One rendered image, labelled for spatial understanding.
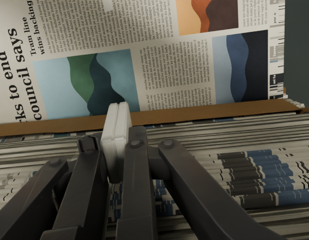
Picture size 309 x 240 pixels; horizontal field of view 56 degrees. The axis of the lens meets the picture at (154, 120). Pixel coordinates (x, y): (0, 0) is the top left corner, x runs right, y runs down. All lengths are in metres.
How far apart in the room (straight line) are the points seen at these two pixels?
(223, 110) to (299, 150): 0.10
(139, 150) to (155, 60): 0.18
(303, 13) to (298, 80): 0.26
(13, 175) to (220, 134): 0.17
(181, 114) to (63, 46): 0.14
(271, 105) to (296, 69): 1.01
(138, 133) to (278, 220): 0.10
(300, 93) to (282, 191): 1.19
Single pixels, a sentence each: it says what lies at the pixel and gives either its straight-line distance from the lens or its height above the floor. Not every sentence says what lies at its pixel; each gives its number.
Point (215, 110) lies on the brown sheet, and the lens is 0.31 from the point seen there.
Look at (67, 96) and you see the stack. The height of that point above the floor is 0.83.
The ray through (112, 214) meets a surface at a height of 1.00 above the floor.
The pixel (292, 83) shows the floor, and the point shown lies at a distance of 1.35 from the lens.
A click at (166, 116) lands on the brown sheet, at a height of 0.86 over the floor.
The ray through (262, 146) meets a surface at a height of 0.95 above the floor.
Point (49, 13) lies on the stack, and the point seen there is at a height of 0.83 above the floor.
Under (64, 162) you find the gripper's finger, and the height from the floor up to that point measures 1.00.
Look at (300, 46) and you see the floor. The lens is 1.33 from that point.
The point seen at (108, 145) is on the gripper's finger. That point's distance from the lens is 0.17.
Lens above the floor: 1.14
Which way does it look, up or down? 69 degrees down
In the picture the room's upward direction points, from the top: 169 degrees clockwise
